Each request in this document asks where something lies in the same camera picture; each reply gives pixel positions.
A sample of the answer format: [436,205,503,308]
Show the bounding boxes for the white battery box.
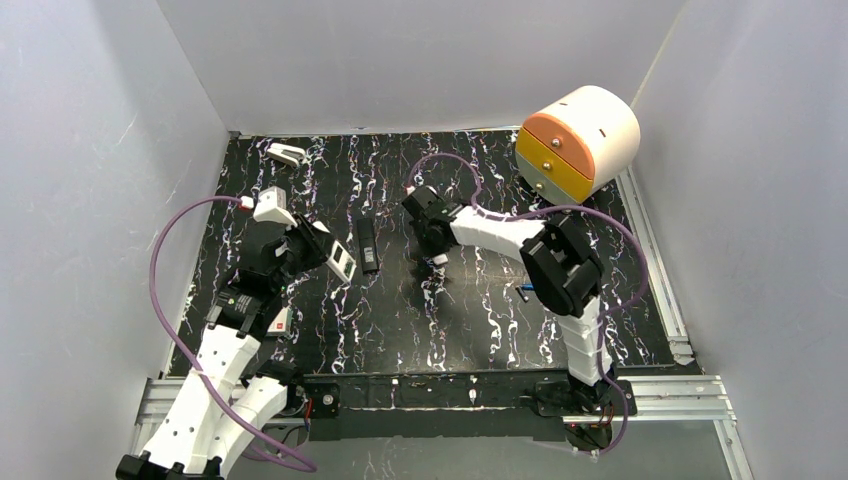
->
[267,307,293,339]

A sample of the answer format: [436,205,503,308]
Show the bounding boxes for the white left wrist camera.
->
[238,186,298,228]

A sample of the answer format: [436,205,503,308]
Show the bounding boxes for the round orange drawer cabinet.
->
[515,85,641,205]

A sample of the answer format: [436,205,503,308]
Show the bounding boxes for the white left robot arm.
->
[115,215,355,479]

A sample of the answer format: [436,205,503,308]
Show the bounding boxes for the white remote control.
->
[312,221,357,284]

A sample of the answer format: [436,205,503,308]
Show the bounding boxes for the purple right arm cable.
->
[406,152,652,456]

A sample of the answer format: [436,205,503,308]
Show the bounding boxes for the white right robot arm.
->
[402,186,614,411]

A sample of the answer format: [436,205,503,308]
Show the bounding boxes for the black battery middle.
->
[516,287,529,303]

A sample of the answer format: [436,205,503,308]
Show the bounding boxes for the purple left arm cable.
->
[148,194,319,474]

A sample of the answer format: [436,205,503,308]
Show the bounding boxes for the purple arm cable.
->
[148,194,319,474]
[406,152,652,456]

